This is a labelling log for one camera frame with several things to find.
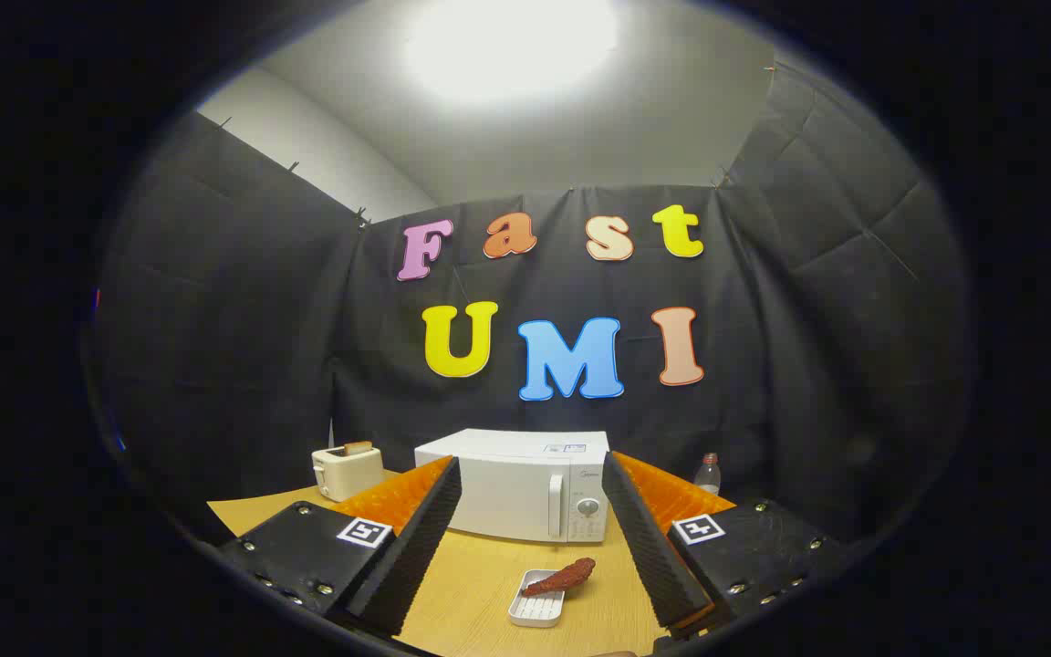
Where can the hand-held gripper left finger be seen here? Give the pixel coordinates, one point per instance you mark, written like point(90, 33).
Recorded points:
point(425, 547)

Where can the small white ribbed tray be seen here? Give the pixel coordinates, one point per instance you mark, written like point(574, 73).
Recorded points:
point(535, 611)

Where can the white toaster oven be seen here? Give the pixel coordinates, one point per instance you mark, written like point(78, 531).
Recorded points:
point(507, 484)

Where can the cream bread toaster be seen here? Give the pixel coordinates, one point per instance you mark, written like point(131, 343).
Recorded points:
point(348, 474)

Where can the clear plastic water bottle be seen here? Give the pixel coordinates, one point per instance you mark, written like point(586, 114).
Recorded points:
point(708, 476)

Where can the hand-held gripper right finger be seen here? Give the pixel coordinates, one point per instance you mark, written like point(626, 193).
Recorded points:
point(649, 547)

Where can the black backdrop cloth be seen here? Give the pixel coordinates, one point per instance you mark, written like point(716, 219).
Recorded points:
point(215, 365)

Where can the reddish brown chicken wing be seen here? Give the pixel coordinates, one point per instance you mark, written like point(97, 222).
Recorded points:
point(562, 577)

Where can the toast bread slice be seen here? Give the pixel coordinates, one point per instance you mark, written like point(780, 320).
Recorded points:
point(359, 448)

